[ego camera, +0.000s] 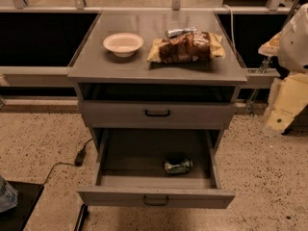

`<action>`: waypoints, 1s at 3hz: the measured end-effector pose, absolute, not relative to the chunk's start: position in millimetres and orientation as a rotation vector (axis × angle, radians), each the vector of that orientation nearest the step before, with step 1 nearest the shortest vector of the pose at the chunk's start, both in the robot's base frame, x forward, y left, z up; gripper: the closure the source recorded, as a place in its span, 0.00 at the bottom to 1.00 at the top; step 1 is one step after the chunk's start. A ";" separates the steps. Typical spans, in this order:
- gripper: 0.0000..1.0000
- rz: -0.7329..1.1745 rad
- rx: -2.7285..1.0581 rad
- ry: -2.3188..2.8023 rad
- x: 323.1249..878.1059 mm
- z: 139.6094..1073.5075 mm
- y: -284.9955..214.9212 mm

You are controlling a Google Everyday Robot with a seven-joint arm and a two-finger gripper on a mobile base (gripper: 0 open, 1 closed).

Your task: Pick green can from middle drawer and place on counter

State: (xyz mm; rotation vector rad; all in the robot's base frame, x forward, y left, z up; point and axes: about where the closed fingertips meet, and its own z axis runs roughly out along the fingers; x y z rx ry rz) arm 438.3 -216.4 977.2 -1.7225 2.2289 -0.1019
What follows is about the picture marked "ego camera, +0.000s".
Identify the green soda can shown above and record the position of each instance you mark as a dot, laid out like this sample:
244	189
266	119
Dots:
175	166

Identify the closed grey upper drawer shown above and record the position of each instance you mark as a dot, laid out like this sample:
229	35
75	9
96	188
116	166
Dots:
156	115

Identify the open grey lower drawer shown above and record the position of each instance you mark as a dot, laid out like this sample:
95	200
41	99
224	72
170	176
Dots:
129	171

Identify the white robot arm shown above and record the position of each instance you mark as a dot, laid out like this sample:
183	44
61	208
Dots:
290	46

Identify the blue white package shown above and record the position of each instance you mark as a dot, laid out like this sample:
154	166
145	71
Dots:
8	196

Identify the black power adapter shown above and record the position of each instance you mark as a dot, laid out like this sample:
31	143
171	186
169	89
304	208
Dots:
80	158

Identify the white paper bowl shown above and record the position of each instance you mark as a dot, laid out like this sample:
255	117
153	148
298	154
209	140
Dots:
123	45

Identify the grey drawer cabinet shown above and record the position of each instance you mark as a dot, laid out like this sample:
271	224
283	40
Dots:
98	74

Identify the black tray bottom left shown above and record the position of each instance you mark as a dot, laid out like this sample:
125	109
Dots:
16	218

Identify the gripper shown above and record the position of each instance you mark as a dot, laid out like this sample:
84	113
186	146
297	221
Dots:
295	45

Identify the brown yellow chip bag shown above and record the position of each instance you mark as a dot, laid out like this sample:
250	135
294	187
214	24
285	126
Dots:
187	48

